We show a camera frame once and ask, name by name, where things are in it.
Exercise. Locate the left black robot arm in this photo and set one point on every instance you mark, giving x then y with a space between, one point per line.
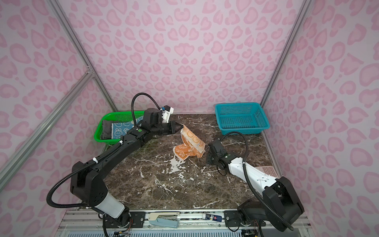
87 179

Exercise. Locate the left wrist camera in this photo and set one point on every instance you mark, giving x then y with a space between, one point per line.
167 111

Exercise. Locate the teal plastic basket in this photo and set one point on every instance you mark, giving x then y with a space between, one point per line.
246 118

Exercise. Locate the small blue battery pack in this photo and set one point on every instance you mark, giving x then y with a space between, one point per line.
212 217

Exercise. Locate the pink calculator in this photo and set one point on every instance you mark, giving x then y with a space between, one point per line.
269 170

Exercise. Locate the orange patterned cloth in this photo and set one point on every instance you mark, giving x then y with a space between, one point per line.
191 146

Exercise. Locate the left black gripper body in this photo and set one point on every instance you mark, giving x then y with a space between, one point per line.
165 129

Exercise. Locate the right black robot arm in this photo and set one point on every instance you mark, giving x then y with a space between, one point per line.
275 199

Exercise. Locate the green plastic basket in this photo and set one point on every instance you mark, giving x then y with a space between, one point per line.
115 116

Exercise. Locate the grey towel gold emblem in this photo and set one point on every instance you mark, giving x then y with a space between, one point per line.
106 130

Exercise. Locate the blue patterned cloth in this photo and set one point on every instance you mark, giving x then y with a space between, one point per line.
121 128

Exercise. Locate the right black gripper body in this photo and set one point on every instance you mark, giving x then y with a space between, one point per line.
211 159

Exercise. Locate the aluminium front rail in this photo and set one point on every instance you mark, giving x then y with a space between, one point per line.
87 223

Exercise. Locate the grey stapler tool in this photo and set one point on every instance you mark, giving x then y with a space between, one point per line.
164 219

